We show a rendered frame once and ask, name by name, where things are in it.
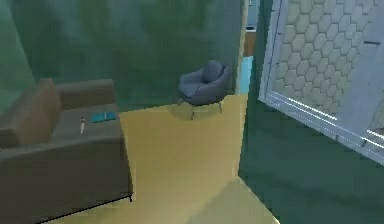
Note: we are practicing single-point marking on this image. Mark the grey armchair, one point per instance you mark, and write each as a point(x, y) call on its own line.
point(203, 85)

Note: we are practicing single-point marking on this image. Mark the teal flat book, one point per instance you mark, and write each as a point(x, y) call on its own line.
point(103, 116)

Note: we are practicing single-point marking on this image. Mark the brown wooden cabinet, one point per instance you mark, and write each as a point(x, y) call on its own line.
point(249, 42)

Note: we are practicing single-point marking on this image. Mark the small white bottle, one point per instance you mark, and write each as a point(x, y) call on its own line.
point(82, 126)

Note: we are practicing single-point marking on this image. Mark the white framed window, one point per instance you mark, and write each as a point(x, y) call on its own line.
point(320, 63)

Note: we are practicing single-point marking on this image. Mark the brown sofa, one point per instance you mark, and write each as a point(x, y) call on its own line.
point(50, 156)

